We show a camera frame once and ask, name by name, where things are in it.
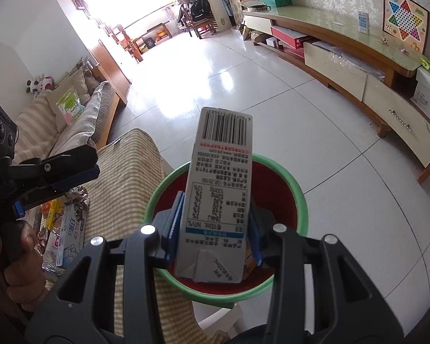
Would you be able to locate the small blue white card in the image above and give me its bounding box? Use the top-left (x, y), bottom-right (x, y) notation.
top-left (358, 12), bottom-right (370, 34)

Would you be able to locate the green white package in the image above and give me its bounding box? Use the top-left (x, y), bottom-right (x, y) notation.
top-left (56, 89), bottom-right (84, 126)

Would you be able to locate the chinese checkers board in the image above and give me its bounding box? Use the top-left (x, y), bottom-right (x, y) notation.
top-left (382, 0), bottom-right (430, 54)

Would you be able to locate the green small box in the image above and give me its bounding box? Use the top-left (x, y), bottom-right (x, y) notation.
top-left (419, 57), bottom-right (430, 73)

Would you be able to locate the black backpack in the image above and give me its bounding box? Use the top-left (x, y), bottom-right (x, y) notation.
top-left (190, 0), bottom-right (211, 22)

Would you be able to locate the blue toothpaste box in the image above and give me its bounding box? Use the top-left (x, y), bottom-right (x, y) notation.
top-left (56, 204), bottom-right (86, 269)

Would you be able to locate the beige sofa pillow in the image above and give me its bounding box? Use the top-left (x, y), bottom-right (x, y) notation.
top-left (43, 69), bottom-right (90, 133)

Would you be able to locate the cow plush toy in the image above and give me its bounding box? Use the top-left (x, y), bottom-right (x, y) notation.
top-left (26, 75), bottom-right (54, 97)

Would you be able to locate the red flat box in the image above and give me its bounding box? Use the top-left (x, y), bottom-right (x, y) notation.
top-left (270, 26), bottom-right (311, 49)

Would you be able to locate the red bin with green rim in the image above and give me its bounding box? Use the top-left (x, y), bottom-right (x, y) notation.
top-left (144, 155), bottom-right (308, 308)

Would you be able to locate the striped beige sofa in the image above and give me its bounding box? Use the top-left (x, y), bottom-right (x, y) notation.
top-left (14, 81), bottom-right (120, 164)

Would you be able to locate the wooden TV cabinet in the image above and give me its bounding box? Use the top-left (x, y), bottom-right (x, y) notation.
top-left (244, 5), bottom-right (430, 183)

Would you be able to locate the person left hand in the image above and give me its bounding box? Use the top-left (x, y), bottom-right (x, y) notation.
top-left (0, 220), bottom-right (48, 318)

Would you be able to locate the wooden chair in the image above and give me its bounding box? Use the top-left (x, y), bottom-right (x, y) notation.
top-left (180, 3), bottom-right (216, 40)

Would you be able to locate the white blue milk carton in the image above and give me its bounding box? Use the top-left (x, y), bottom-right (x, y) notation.
top-left (174, 107), bottom-right (252, 284)

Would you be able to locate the yellow juice box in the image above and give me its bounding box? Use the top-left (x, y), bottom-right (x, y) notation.
top-left (46, 197), bottom-right (65, 230)

